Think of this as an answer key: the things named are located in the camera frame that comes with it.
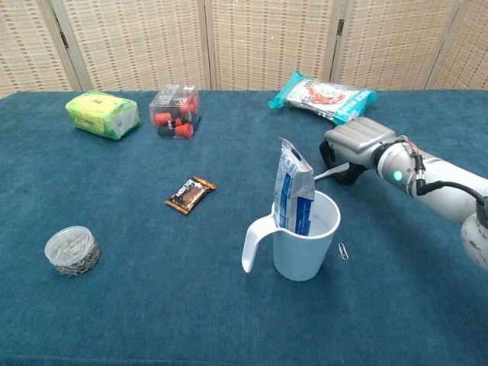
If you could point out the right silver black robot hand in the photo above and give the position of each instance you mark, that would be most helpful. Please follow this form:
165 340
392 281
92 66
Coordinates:
358 137

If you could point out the white toothbrush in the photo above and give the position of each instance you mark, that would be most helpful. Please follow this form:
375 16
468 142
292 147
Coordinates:
331 172

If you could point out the blue silver toothpaste tube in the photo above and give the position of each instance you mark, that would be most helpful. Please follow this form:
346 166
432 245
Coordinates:
293 190

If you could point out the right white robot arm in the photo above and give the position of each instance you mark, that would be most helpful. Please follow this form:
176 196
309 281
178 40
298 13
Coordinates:
442 198

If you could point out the teal snack bag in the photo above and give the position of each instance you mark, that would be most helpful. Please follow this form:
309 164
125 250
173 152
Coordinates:
324 97

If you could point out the metal paper clip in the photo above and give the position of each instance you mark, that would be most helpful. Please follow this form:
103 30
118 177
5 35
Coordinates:
344 251

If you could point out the brown orange coffee sachet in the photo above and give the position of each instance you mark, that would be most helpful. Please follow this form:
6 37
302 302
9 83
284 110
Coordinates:
190 195

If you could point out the clear box red black parts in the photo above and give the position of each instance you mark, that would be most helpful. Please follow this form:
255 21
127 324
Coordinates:
175 112

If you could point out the green tissue pack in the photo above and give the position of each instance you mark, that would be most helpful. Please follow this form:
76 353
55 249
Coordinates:
99 114

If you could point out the blue table cloth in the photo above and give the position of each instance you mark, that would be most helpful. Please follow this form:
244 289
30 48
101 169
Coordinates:
152 305

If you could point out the round clear paperclip box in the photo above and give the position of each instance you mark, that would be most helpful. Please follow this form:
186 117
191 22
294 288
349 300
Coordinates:
72 251

